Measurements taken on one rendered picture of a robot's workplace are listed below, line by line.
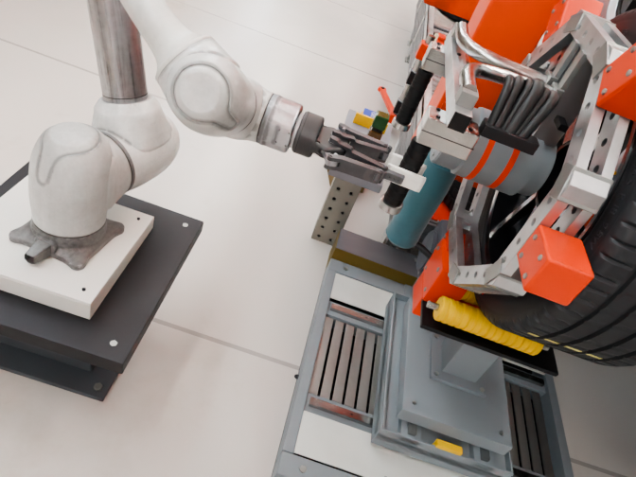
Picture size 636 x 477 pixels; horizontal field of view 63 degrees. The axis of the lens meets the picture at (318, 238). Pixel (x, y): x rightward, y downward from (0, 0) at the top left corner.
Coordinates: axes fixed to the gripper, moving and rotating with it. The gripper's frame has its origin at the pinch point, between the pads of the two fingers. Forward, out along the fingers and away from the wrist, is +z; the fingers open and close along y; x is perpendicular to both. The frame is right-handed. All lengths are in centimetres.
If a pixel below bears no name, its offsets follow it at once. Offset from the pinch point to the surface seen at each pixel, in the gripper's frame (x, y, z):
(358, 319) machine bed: -76, -35, 15
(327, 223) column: -74, -74, -3
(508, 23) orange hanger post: 16, -62, 18
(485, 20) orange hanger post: 14, -62, 12
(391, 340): -66, -23, 23
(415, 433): -65, 5, 32
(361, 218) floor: -83, -99, 10
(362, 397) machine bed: -77, -9, 20
